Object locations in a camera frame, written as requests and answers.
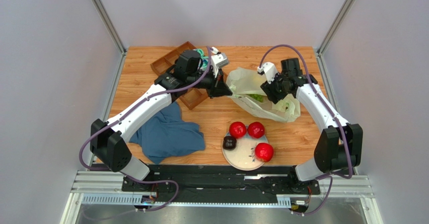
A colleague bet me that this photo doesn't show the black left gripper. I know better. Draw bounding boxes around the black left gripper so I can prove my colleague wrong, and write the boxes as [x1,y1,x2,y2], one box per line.
[187,66,233,100]

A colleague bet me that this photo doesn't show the light green plastic bag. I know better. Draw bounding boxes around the light green plastic bag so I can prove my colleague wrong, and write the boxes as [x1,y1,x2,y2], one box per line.
[226,67,301,122]

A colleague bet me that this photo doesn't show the red fake pomegranate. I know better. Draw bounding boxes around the red fake pomegranate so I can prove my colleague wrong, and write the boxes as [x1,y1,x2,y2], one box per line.
[229,121,247,138]

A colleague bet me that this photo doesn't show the red fake tomato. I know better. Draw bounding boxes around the red fake tomato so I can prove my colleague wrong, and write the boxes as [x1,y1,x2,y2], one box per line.
[247,122,265,139]

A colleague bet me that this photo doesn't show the dark purple fake fruit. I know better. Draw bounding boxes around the dark purple fake fruit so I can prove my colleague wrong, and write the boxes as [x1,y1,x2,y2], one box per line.
[222,135,237,151]

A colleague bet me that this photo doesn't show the red fake apple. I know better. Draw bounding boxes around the red fake apple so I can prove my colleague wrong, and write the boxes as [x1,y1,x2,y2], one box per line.
[254,142,274,162]

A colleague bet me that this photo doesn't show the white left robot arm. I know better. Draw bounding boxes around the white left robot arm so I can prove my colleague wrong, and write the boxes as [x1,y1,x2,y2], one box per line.
[85,47,232,181]

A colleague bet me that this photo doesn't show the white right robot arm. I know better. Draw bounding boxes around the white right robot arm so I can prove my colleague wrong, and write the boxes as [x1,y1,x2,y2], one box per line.
[257,58,363,182]

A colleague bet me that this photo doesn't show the green fake grapes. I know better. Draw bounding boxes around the green fake grapes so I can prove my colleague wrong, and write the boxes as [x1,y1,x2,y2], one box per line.
[248,94,264,103]

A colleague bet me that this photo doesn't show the brown wooden divided tray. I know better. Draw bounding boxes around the brown wooden divided tray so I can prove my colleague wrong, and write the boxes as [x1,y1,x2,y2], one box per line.
[151,41,212,110]

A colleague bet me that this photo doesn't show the teal rolled sock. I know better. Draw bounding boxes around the teal rolled sock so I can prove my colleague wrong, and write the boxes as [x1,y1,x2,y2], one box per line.
[194,48,208,68]

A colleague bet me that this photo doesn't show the beige and blue plate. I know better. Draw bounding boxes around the beige and blue plate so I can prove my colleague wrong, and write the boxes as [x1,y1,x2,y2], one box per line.
[222,132,274,171]

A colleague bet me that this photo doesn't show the blue crumpled cloth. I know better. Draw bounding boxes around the blue crumpled cloth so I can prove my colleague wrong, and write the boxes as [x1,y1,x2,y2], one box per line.
[129,102,205,164]

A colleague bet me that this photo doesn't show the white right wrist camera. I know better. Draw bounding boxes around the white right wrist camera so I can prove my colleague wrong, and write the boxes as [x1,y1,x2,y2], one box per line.
[257,62,278,84]

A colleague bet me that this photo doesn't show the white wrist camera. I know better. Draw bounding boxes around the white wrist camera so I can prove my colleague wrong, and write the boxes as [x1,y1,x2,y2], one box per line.
[209,53,230,78]
[257,62,278,84]

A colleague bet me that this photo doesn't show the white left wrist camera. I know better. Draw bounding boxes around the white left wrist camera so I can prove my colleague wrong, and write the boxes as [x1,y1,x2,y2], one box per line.
[209,53,230,78]

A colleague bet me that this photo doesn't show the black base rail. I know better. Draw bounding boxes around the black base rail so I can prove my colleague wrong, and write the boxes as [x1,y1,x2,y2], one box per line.
[90,163,356,214]

